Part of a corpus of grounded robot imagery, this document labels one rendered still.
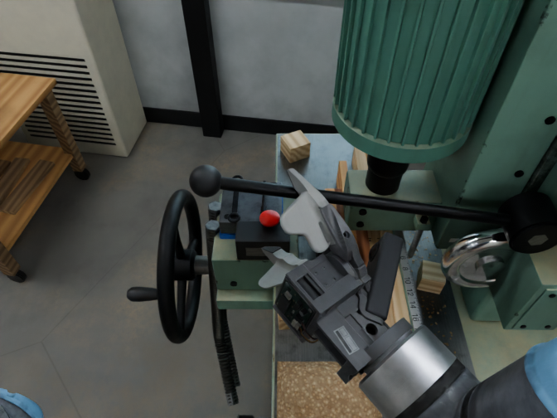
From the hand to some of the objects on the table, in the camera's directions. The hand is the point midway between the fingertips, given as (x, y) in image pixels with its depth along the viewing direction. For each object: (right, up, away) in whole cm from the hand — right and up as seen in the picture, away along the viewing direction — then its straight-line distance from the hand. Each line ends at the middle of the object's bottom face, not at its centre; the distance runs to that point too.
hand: (278, 209), depth 54 cm
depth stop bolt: (+22, -7, +20) cm, 30 cm away
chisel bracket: (+18, -2, +21) cm, 27 cm away
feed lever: (+26, -8, +6) cm, 27 cm away
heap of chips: (+7, -25, +7) cm, 27 cm away
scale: (+20, -3, +19) cm, 28 cm away
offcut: (+3, +12, +39) cm, 40 cm away
